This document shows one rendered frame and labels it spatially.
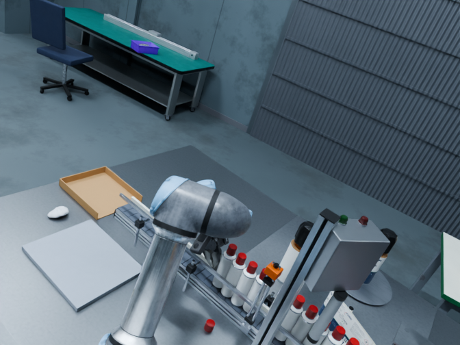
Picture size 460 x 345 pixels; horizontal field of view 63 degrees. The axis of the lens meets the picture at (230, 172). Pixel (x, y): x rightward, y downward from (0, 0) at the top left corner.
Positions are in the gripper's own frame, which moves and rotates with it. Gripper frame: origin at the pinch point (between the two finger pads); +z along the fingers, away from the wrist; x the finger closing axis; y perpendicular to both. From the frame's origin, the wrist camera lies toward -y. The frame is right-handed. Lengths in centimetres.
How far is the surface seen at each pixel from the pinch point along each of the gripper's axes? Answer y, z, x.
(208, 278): -0.5, 4.5, 3.2
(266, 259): 31.0, 9.0, -4.6
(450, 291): 113, 55, -68
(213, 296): -5.1, 8.8, -2.2
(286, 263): 24.2, 5.6, -18.9
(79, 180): -2, -34, 79
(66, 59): 144, -126, 308
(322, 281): -16, -15, -54
